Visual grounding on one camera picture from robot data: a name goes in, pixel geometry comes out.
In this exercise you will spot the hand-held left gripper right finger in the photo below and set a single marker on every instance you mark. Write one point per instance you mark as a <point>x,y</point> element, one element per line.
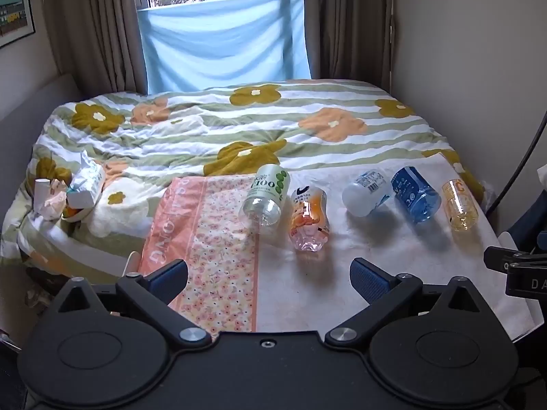
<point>370,279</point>

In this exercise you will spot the clear bottle orange label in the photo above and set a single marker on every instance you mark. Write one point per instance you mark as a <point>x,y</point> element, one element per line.
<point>308,218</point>

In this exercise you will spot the white tissue packet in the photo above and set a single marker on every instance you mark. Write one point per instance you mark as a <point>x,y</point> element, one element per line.
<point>87,177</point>

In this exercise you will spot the white bottle blue label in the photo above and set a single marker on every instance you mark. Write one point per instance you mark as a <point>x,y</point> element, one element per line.
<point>366,193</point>

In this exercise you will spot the yellow plastic bottle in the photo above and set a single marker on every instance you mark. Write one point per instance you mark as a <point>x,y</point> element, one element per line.
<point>459,205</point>

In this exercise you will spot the clear bottle green dotted label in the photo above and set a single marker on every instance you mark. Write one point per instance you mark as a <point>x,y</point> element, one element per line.
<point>266,198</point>

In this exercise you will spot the dark blue clothing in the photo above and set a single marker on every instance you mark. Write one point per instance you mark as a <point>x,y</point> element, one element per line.
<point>527,222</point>

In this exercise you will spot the brown curtain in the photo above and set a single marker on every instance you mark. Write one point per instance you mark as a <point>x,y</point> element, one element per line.
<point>348,21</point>
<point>92,25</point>

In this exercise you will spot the blue plastic bottle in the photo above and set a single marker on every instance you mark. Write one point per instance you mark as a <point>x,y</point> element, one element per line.
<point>416,194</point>

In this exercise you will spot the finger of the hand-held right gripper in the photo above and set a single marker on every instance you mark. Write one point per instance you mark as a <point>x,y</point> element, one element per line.
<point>498,257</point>

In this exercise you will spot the pink floral cloth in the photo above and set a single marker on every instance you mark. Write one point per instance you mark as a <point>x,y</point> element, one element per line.
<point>213,239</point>

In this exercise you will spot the framed wall picture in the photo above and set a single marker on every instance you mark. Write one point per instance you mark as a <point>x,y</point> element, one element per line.
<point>15,8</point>

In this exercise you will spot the light blue window cloth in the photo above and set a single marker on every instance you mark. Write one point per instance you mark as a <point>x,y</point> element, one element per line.
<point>222,38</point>

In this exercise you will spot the white cloth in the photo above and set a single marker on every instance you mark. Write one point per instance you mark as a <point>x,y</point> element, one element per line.
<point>384,252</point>

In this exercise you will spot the flowered striped blanket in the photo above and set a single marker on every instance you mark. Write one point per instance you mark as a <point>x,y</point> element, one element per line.
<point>205,124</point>

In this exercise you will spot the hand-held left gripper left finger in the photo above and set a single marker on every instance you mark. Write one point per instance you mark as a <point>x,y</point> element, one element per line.
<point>167,278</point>

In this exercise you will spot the crumpled white paper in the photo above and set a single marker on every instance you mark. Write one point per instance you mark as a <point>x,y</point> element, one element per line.
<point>49,198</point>

